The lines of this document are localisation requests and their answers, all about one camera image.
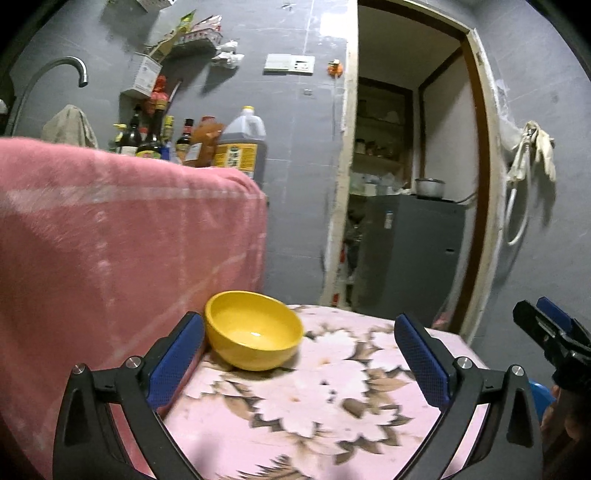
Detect right hand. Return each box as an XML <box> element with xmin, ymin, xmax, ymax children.
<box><xmin>540</xmin><ymin>385</ymin><xmax>590</xmax><ymax>445</ymax></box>

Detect large oil jug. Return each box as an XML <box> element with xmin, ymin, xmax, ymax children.
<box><xmin>212</xmin><ymin>106</ymin><xmax>267</xmax><ymax>187</ymax></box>

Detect pink floral tablecloth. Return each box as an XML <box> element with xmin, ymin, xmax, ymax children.
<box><xmin>110</xmin><ymin>303</ymin><xmax>491</xmax><ymax>480</ymax></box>

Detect white hanging gloves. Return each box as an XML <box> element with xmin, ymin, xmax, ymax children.
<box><xmin>508</xmin><ymin>120</ymin><xmax>557</xmax><ymax>183</ymax></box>

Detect beige rag on sink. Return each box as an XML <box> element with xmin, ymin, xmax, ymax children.
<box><xmin>41</xmin><ymin>104</ymin><xmax>98</xmax><ymax>149</ymax></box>

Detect white wall socket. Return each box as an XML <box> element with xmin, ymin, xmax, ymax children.
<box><xmin>263</xmin><ymin>54</ymin><xmax>315</xmax><ymax>75</ymax></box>

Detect metal pot on fridge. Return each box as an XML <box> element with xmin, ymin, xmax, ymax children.
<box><xmin>415</xmin><ymin>178</ymin><xmax>446</xmax><ymax>199</ymax></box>

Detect orange wall hook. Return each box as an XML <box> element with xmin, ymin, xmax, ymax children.
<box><xmin>327</xmin><ymin>59</ymin><xmax>344</xmax><ymax>79</ymax></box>

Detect white hose loop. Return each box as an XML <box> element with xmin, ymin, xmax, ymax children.
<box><xmin>504</xmin><ymin>177</ymin><xmax>531</xmax><ymax>248</ymax></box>

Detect chrome sink faucet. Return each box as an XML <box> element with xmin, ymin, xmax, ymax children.
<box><xmin>6</xmin><ymin>55</ymin><xmax>89</xmax><ymax>138</ymax></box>

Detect yellow plastic bowl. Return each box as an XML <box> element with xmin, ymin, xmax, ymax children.
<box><xmin>204</xmin><ymin>290</ymin><xmax>304</xmax><ymax>372</ymax></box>

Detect grey mini fridge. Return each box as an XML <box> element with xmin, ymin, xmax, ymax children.
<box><xmin>352</xmin><ymin>195</ymin><xmax>465</xmax><ymax>327</ymax></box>

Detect pink checked towel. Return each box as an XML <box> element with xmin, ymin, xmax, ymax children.
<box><xmin>1</xmin><ymin>138</ymin><xmax>267</xmax><ymax>478</ymax></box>

